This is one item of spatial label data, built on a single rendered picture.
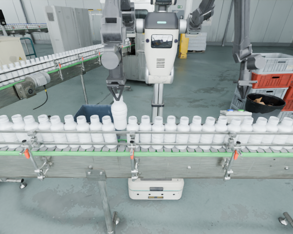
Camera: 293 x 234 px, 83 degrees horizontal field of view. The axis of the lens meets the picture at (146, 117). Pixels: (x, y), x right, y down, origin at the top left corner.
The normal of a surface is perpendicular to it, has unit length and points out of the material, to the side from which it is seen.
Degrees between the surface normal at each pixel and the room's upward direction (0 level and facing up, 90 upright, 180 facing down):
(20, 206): 0
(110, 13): 54
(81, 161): 90
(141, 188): 90
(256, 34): 90
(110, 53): 90
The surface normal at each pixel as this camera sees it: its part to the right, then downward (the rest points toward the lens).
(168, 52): 0.00, 0.51
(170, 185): 0.01, -0.48
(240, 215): 0.01, -0.86
